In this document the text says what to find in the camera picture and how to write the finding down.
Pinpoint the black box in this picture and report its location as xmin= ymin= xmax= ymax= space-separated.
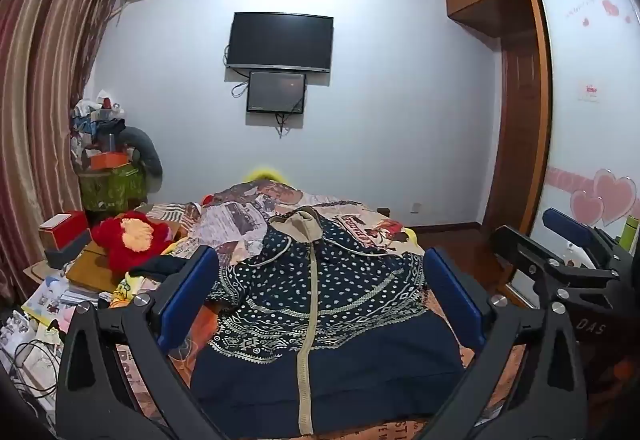
xmin=44 ymin=240 xmax=94 ymax=269

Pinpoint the red box with white lid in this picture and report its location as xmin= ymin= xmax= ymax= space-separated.
xmin=38 ymin=210 xmax=90 ymax=251

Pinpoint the pile of assorted clutter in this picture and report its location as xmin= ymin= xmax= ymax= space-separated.
xmin=70 ymin=90 xmax=129 ymax=166

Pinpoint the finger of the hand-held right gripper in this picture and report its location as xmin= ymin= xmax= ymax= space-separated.
xmin=489 ymin=224 xmax=622 ymax=307
xmin=543 ymin=207 xmax=629 ymax=269

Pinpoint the orange box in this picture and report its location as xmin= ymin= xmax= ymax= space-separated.
xmin=90 ymin=151 xmax=129 ymax=170

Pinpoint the brown wooden door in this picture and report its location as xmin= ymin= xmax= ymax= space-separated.
xmin=499 ymin=39 xmax=543 ymax=230

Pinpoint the navy patterned zip jacket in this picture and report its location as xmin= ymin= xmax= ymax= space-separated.
xmin=190 ymin=205 xmax=468 ymax=426

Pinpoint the white heart-print sliding door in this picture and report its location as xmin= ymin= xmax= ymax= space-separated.
xmin=505 ymin=0 xmax=640 ymax=303

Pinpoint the pile of books and papers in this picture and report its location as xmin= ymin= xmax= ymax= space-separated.
xmin=0 ymin=274 xmax=83 ymax=401

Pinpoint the yellow plush toy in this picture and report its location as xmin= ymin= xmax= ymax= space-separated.
xmin=242 ymin=165 xmax=286 ymax=184

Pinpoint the dark cloth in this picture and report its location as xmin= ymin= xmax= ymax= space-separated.
xmin=132 ymin=253 xmax=195 ymax=282

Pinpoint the brown wooden board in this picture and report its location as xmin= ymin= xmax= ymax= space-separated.
xmin=65 ymin=240 xmax=132 ymax=294

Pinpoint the black wall television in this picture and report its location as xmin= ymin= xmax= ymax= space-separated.
xmin=227 ymin=12 xmax=335 ymax=74

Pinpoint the printed blanket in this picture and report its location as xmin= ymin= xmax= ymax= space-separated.
xmin=107 ymin=180 xmax=531 ymax=440

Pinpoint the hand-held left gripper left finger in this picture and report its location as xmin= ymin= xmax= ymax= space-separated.
xmin=55 ymin=245 xmax=221 ymax=440

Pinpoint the small black wall monitor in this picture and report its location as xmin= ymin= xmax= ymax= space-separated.
xmin=246 ymin=70 xmax=307 ymax=115

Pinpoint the green bottle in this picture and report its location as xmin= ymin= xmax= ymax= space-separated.
xmin=620 ymin=215 xmax=640 ymax=252

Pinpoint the red plush toy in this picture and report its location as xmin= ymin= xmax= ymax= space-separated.
xmin=90 ymin=211 xmax=174 ymax=269

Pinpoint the grey plush cushion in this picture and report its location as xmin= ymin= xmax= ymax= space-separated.
xmin=119 ymin=125 xmax=165 ymax=194

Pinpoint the striped brown curtain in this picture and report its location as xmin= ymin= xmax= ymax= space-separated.
xmin=0 ymin=0 xmax=128 ymax=316

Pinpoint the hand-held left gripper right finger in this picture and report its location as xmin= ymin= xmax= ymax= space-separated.
xmin=415 ymin=247 xmax=589 ymax=440

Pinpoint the yellow cartoon cloth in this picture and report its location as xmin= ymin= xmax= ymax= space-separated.
xmin=107 ymin=272 xmax=162 ymax=312

